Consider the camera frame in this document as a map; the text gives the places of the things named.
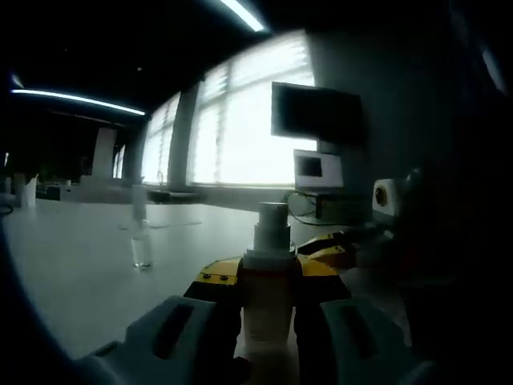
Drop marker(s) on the black wall monitor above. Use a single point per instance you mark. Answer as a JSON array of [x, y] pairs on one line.
[[316, 112]]

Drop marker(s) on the person's black shirt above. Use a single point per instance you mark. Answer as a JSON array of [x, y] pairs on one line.
[[473, 240]]

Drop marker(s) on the clear plastic bottle cover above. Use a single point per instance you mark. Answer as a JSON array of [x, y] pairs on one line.
[[139, 202]]

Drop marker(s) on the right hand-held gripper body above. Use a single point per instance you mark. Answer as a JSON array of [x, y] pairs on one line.
[[390, 196]]

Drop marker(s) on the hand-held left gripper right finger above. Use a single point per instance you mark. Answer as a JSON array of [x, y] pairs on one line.
[[332, 345]]

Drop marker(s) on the white pump bottle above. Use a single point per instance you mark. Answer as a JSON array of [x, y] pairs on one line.
[[268, 305]]

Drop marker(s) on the long ceiling light strip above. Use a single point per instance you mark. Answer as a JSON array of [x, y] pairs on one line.
[[248, 16], [80, 99]]

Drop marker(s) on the open laptop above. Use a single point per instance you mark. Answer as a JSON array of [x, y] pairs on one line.
[[328, 168]]

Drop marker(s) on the white worn device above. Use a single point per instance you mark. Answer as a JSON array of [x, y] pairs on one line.
[[495, 68]]

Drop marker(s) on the black laptop stand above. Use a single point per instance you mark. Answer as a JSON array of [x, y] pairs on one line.
[[340, 204]]

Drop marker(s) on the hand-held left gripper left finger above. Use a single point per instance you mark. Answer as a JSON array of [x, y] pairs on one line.
[[140, 349]]

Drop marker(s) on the white square pillar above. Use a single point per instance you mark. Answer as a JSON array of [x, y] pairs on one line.
[[105, 152]]

